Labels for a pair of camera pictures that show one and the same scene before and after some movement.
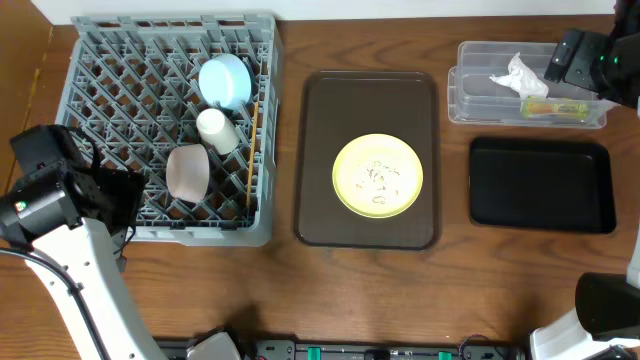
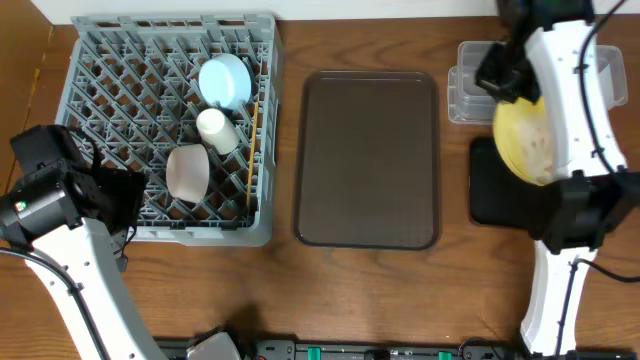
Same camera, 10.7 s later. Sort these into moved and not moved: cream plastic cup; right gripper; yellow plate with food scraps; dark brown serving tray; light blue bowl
Moved: right gripper; yellow plate with food scraps
Not moved: light blue bowl; cream plastic cup; dark brown serving tray
